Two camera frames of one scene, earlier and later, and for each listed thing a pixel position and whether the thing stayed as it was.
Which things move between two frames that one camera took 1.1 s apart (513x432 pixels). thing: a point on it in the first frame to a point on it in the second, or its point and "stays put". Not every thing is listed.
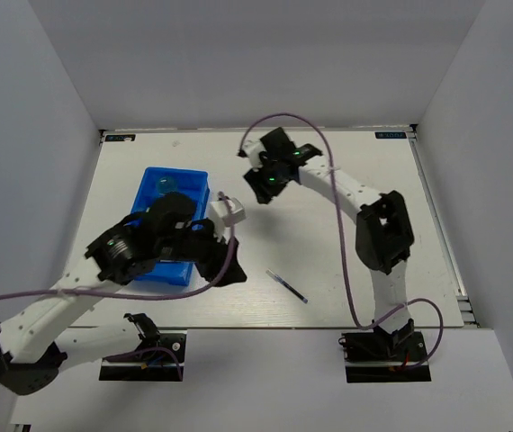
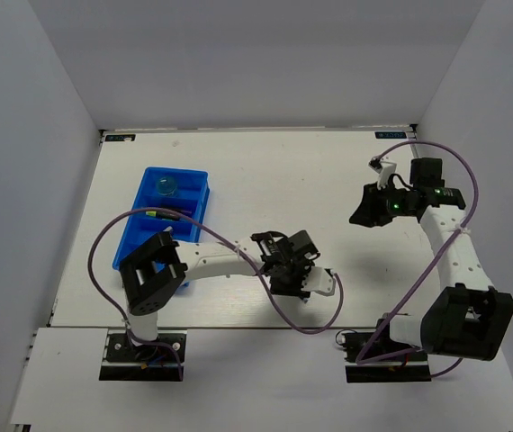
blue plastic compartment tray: (150, 183) stays put
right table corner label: (391, 135) stays put
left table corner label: (120, 138) stays put
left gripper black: (220, 251) to (293, 290)
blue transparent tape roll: (166, 184) stays put
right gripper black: (263, 193) to (369, 213)
